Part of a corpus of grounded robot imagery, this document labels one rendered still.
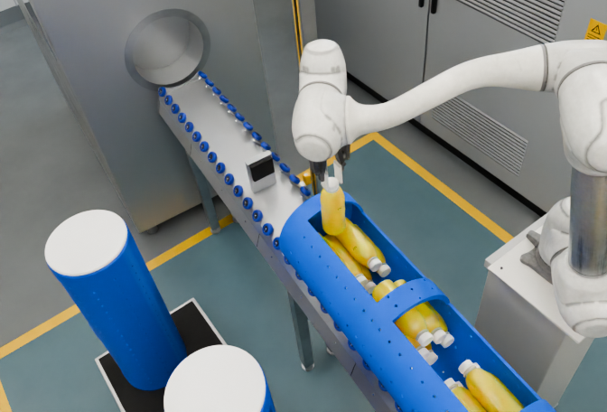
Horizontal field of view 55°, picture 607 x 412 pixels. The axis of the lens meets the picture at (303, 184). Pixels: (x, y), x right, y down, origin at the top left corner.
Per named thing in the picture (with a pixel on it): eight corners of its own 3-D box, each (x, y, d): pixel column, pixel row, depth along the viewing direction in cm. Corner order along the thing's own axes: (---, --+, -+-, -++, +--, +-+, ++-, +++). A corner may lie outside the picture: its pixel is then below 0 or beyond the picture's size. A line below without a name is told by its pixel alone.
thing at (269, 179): (273, 179, 227) (268, 150, 215) (278, 184, 224) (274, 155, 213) (250, 190, 224) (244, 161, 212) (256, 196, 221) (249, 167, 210)
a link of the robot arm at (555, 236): (588, 231, 180) (607, 182, 164) (602, 281, 168) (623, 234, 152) (533, 229, 183) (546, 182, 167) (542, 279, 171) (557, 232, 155)
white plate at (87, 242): (116, 198, 211) (117, 201, 212) (39, 228, 205) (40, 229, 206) (135, 253, 194) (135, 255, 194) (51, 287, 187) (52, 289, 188)
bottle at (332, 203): (317, 225, 176) (313, 183, 162) (336, 214, 178) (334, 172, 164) (331, 240, 172) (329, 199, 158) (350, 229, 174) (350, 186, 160)
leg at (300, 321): (310, 357, 275) (297, 282, 229) (316, 367, 271) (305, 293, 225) (299, 363, 273) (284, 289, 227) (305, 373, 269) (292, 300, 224)
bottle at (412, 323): (373, 299, 166) (415, 350, 154) (368, 290, 160) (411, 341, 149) (393, 284, 166) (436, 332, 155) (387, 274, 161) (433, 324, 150)
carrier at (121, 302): (176, 322, 276) (117, 348, 270) (118, 200, 213) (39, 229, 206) (195, 373, 258) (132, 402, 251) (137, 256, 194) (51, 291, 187)
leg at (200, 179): (218, 224, 335) (193, 145, 289) (222, 230, 331) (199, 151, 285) (209, 229, 333) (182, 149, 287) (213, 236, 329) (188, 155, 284)
